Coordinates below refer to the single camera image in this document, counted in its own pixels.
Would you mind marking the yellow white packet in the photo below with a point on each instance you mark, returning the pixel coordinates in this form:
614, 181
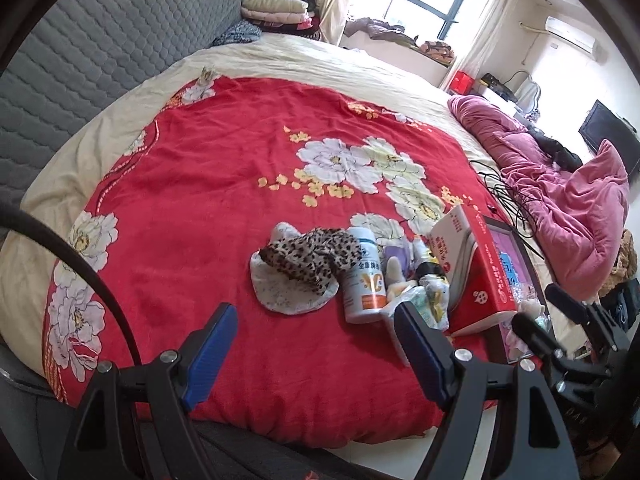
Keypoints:
440, 300

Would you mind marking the dark patterned cloth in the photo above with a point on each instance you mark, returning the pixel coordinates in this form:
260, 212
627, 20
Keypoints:
237, 34

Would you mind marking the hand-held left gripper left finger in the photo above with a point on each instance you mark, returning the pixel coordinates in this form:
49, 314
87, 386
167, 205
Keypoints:
210, 355

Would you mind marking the brown fuzzy cloth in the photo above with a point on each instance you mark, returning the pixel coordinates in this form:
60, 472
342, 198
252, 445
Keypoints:
625, 260

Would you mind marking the red bag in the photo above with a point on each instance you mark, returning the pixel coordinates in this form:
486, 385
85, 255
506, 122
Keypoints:
461, 82

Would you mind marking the grey quilted headboard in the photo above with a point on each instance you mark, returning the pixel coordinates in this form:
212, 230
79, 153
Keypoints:
100, 35

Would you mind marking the leopard print cloth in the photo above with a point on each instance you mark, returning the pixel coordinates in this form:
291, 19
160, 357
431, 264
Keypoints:
310, 255

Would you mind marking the red floral bedspread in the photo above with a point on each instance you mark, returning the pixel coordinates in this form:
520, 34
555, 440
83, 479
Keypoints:
325, 60

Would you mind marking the stack of folded clothes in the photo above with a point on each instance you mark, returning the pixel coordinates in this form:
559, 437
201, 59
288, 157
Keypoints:
275, 7

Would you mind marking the small purple bottle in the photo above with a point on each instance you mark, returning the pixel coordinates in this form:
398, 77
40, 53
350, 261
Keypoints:
397, 270

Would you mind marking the black television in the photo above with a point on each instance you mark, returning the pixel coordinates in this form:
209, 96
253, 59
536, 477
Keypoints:
605, 130

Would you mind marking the purple garment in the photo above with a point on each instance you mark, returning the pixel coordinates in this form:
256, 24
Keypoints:
380, 30

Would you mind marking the cream curtain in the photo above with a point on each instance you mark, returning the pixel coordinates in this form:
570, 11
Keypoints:
485, 30
335, 0

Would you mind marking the pink duvet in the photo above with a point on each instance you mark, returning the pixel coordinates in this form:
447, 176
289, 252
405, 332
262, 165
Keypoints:
575, 220

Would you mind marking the black bag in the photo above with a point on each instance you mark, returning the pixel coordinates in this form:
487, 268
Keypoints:
497, 87

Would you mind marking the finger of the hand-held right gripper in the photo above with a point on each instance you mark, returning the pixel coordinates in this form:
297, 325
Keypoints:
532, 335
565, 302

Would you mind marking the green floral tissue packet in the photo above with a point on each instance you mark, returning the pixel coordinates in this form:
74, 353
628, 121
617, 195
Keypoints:
417, 297

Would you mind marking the white dotted round pad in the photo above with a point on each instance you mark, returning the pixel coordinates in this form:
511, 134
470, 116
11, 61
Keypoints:
285, 300

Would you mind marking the white window ledge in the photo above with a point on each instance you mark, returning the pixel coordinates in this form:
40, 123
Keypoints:
400, 62

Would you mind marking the brown patterned garment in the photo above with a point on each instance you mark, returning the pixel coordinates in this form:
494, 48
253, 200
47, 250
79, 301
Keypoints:
437, 50

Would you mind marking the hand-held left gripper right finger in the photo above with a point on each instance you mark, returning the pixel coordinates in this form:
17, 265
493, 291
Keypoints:
425, 355

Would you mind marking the small black pouch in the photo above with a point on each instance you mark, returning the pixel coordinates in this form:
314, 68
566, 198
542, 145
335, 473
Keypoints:
430, 270

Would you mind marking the black garment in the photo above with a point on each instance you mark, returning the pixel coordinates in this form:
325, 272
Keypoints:
555, 147

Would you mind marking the white air conditioner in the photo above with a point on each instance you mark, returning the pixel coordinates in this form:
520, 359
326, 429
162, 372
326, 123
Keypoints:
570, 35

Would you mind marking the red and white box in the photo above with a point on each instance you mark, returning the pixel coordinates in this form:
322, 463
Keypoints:
495, 270

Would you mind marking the white supplement bottle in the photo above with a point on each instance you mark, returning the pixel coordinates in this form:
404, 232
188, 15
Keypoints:
362, 305

